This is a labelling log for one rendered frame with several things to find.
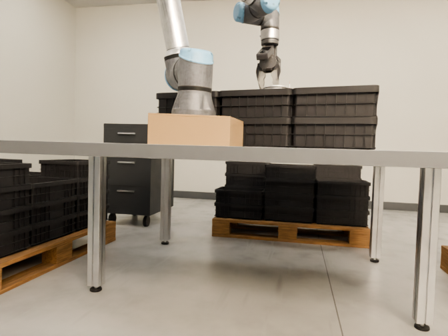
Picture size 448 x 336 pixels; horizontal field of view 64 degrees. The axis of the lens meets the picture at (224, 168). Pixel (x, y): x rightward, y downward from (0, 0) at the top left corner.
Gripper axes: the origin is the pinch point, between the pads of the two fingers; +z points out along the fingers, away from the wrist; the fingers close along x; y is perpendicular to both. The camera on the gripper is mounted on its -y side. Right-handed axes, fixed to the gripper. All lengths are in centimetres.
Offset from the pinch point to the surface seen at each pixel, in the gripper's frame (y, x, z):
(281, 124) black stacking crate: -8.1, -7.4, 14.8
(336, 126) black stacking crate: -7.3, -27.5, 16.0
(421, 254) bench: 15, -58, 65
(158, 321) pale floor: -22, 38, 93
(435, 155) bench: -44, -54, 26
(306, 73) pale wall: 344, 43, -83
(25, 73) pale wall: 181, 360, -75
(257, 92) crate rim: -8.6, 2.0, 2.2
